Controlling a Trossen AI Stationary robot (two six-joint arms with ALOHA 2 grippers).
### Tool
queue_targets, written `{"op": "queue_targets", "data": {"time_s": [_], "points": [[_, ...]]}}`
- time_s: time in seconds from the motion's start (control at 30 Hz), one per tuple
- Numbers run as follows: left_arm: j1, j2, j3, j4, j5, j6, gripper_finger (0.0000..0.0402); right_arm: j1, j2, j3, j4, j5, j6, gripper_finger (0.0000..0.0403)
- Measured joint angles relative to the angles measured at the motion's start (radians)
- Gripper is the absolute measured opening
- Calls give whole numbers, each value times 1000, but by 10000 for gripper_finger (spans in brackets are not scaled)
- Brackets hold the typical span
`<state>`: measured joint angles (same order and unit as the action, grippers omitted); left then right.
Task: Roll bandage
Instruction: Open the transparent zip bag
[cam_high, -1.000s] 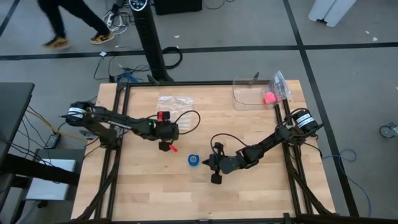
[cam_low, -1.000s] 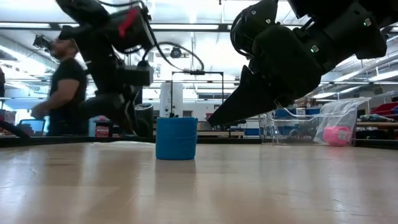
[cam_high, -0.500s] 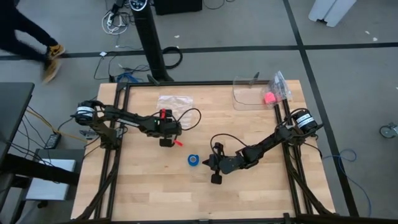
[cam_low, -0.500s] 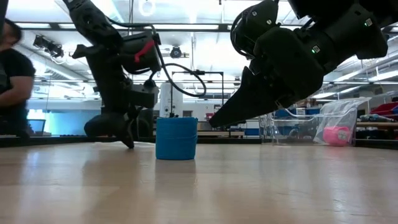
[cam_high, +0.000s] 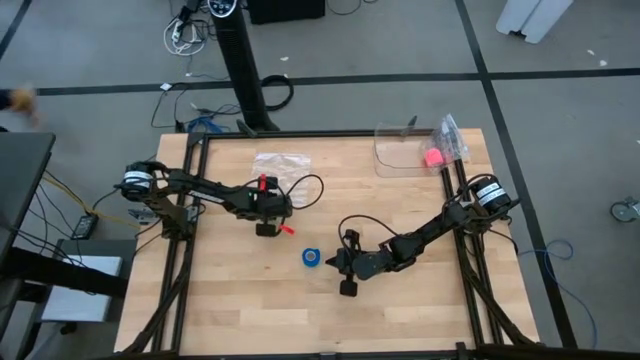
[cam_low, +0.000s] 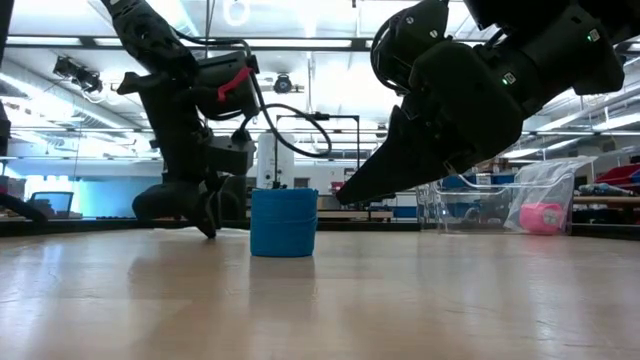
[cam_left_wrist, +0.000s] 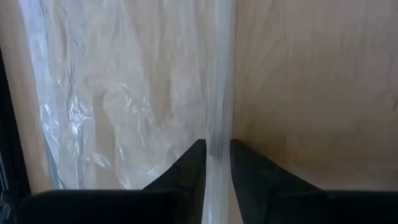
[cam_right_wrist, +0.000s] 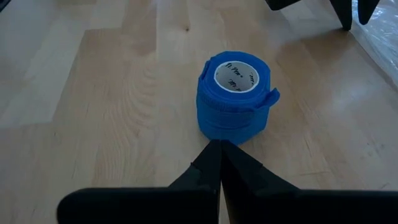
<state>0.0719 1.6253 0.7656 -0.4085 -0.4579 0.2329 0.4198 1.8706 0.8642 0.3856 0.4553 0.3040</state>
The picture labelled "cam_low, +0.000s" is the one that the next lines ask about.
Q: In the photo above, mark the pink bandage roll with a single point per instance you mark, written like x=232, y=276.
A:
x=540, y=219

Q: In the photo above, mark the wooden shelf board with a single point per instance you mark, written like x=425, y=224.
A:
x=610, y=200

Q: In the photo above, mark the red storage bin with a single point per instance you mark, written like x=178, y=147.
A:
x=620, y=175

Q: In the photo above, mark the blue elastic bandage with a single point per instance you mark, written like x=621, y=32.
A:
x=284, y=225

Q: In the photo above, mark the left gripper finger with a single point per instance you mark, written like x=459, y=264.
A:
x=215, y=210
x=205, y=215

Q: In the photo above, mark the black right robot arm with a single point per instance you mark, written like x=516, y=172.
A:
x=560, y=45

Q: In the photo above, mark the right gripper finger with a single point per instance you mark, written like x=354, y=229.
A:
x=405, y=175
x=390, y=145

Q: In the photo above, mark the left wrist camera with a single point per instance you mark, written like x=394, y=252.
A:
x=230, y=155

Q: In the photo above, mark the background wooden table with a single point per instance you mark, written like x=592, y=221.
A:
x=350, y=215

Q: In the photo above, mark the black ceiling device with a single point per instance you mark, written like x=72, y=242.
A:
x=75, y=75

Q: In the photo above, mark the black background frame stand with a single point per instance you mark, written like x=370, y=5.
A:
x=350, y=117

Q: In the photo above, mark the clear plastic bag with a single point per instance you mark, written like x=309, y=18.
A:
x=550, y=185

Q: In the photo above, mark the black ceiling camera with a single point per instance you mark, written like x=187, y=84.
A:
x=282, y=84

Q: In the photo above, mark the clear plastic bin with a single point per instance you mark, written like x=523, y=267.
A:
x=475, y=210

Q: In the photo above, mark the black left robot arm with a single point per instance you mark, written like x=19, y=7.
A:
x=165, y=100

